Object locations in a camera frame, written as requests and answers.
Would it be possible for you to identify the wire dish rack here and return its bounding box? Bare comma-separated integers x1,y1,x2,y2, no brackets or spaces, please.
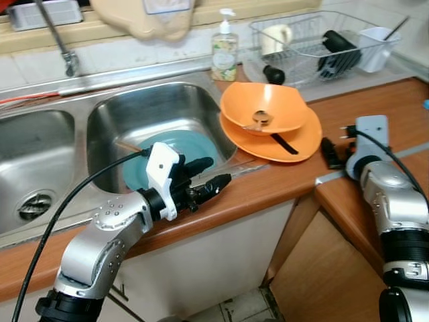
249,11,403,85

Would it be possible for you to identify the brown wooden cabinet door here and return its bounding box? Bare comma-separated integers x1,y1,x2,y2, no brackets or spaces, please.
268,208,386,322

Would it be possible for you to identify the floral soap pump bottle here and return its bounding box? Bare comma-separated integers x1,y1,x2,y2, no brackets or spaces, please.
211,8,239,83

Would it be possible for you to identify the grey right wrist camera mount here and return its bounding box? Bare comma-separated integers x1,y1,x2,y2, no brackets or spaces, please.
345,115,391,180

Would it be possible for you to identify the white cutlery holder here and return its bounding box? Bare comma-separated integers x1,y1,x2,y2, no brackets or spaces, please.
359,27,401,73

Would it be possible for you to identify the black bottle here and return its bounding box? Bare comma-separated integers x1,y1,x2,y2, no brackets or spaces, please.
317,30,363,80

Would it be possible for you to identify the silver counter joint strip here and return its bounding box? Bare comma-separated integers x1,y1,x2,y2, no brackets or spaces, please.
315,143,429,186

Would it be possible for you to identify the stainless steel double sink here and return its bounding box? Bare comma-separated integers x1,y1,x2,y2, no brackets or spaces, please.
0,67,252,250

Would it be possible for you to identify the beige window ledge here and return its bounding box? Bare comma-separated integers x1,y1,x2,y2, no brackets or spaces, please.
0,0,322,54

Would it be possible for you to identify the gold spoon with black handle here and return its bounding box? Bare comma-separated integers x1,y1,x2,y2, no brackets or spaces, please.
251,109,300,155

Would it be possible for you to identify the orange plate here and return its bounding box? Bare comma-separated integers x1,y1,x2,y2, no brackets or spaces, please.
219,106,323,164

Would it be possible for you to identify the beige plastic board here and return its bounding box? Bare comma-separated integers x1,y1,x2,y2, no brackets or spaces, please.
89,0,195,41

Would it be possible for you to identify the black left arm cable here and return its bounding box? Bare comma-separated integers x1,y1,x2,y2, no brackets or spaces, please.
12,149,149,322

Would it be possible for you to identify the chrome faucet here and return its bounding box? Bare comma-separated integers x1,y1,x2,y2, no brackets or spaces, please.
34,0,78,76

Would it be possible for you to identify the grey plastic box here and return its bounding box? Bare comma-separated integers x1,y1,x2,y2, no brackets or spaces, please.
7,0,84,31

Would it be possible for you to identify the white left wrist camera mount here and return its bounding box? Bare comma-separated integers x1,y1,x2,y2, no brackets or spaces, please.
145,142,182,221

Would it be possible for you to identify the cream mug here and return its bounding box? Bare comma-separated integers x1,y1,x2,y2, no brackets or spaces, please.
260,25,293,56

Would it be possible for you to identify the translucent drain tray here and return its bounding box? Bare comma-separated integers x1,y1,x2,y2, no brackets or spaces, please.
243,50,416,91

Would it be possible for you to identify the dark utensil in holder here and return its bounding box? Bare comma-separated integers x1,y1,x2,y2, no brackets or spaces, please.
382,15,411,41

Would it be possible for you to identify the metal sink drain strainer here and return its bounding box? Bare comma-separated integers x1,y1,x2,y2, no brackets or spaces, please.
17,191,56,222

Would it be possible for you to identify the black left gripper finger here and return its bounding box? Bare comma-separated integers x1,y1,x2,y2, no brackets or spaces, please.
182,157,215,177
193,174,233,204

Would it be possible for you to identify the orange bowl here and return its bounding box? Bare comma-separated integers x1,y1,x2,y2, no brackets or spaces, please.
221,82,310,136

